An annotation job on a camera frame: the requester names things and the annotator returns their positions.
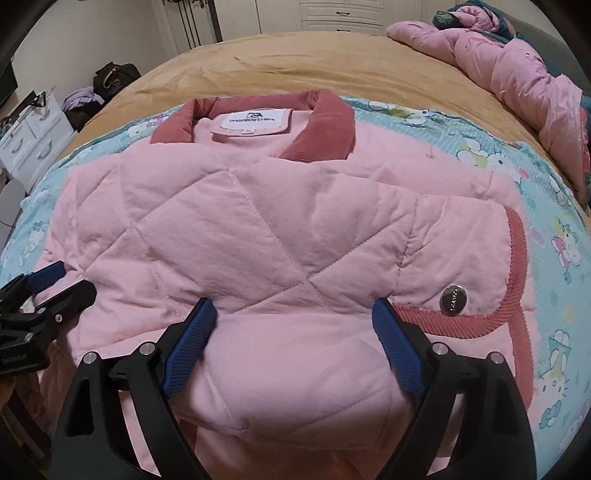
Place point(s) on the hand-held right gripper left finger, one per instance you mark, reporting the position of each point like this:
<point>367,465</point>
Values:
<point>194,341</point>

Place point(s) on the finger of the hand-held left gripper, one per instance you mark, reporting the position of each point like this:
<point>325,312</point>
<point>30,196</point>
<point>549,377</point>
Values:
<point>46,277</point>
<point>69,297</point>

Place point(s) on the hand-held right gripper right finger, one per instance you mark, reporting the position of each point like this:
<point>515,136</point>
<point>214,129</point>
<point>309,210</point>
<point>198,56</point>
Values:
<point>397,350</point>

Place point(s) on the pink quilted jacket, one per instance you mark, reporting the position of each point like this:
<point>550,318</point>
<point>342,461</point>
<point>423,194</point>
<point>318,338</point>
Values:
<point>277,249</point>

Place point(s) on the purple clothes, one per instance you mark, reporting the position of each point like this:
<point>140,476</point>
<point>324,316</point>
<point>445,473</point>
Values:
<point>81,99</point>

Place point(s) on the white drawer chest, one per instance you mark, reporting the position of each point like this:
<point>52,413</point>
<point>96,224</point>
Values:
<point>32,138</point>

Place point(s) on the blue cartoon printed blanket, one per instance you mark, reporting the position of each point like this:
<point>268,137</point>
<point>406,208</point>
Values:
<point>558,258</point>

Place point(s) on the black television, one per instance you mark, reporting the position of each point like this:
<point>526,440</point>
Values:
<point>7,85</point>

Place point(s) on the black bag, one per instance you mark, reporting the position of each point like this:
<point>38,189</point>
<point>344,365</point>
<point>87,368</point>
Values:
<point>115,78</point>

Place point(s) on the white door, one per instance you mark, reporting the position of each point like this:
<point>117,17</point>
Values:
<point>194,23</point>

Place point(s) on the tan bed sheet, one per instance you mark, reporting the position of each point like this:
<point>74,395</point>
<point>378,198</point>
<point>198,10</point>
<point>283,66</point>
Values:
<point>300,64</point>

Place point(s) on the white wardrobe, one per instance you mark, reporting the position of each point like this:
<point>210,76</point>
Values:
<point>323,18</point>

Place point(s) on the grey quilted headboard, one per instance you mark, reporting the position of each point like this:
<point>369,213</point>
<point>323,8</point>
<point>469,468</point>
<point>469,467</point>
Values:
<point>549,41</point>

